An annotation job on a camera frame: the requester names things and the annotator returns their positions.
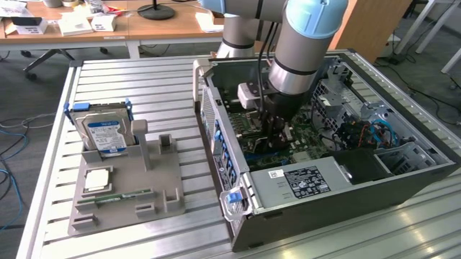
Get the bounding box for white table frame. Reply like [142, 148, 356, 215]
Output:
[394, 0, 461, 73]

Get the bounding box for green RAM stick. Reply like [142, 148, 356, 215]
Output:
[77, 188, 152, 205]

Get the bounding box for white labelled box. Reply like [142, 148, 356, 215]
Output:
[89, 15, 117, 32]

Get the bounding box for grey power supply unit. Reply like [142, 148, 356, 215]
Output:
[247, 156, 354, 210]

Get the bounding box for blue floor cable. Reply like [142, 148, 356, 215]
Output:
[0, 129, 27, 231]

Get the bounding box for dark grey PC case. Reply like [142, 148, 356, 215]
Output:
[192, 48, 461, 253]

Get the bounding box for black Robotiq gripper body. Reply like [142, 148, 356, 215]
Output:
[263, 91, 307, 121]

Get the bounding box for wooden desk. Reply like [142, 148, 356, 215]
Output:
[0, 0, 327, 59]

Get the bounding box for black chair base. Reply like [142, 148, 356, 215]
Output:
[19, 47, 108, 80]

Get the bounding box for silver CPU chip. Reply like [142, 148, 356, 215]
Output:
[82, 169, 110, 193]

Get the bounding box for CPU socket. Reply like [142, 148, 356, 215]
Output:
[244, 112, 265, 127]

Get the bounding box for grey floor cable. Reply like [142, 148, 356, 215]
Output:
[0, 112, 57, 130]

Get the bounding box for black and white box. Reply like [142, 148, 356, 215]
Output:
[9, 16, 49, 35]

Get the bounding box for black lamp base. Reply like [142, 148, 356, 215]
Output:
[136, 0, 177, 21]

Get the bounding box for metal disk bay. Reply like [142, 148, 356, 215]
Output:
[374, 142, 438, 176]

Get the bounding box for hard disk with blue bracket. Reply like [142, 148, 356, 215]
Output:
[62, 98, 136, 159]

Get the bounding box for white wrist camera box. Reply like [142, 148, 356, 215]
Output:
[236, 82, 269, 108]

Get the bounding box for wooden cabinet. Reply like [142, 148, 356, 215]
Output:
[325, 0, 412, 59]

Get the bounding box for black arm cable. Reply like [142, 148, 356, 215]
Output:
[256, 21, 280, 114]

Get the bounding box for white booklet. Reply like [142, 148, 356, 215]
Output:
[193, 12, 224, 33]

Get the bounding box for green motherboard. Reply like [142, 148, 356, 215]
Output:
[215, 88, 339, 173]

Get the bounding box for red wire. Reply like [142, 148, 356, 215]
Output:
[358, 125, 371, 148]

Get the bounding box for black Nvidia graphics card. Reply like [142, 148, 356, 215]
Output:
[244, 134, 288, 154]

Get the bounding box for grey parts rack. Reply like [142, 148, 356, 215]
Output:
[66, 118, 186, 237]

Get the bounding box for printed papers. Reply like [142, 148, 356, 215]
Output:
[0, 2, 29, 18]

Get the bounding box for blue wire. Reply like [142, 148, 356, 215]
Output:
[370, 118, 399, 148]

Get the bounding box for perforated metal drive cage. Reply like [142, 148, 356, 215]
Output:
[311, 78, 364, 135]

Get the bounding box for white open box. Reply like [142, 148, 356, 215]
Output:
[57, 12, 94, 37]

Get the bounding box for black cable bundle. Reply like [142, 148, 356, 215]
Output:
[333, 121, 371, 151]

